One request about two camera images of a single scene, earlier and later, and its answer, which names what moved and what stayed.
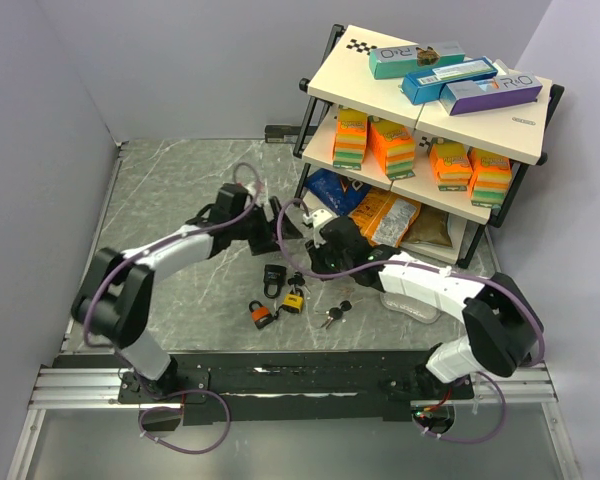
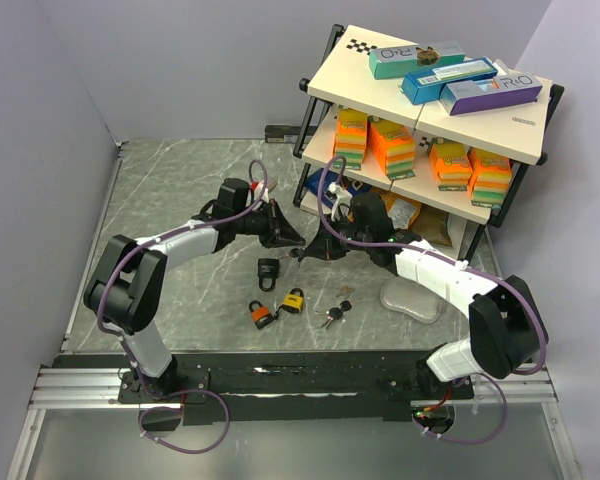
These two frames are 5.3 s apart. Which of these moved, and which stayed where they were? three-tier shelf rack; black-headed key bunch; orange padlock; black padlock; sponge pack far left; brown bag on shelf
Moved: black padlock; black-headed key bunch
Stayed: sponge pack far left; three-tier shelf rack; orange padlock; brown bag on shelf
